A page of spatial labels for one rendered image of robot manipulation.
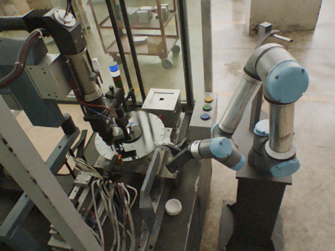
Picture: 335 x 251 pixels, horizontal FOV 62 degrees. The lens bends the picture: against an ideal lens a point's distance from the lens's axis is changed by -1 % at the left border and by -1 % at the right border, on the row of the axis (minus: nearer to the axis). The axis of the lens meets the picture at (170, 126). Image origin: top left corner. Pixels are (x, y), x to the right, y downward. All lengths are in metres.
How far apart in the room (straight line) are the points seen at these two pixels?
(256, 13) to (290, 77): 3.31
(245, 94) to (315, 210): 1.35
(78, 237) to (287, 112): 0.73
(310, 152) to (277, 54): 1.71
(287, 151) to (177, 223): 0.53
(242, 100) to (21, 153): 0.82
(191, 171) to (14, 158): 1.05
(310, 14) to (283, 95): 3.50
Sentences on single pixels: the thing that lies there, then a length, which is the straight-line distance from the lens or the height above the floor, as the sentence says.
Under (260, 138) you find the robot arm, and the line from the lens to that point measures 1.27.
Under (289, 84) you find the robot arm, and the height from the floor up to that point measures 1.34.
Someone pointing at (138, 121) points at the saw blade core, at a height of 0.95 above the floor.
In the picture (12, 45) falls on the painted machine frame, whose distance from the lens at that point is 0.94.
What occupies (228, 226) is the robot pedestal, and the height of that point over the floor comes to 0.01.
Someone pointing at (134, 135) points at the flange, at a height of 0.96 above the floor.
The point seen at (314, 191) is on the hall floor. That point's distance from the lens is 2.33.
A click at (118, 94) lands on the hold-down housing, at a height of 1.24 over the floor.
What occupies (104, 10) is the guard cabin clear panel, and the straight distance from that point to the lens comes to 1.56.
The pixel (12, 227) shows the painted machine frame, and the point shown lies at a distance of 1.11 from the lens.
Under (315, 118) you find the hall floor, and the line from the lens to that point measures 2.88.
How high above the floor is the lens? 1.84
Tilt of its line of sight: 43 degrees down
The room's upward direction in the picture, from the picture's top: 9 degrees counter-clockwise
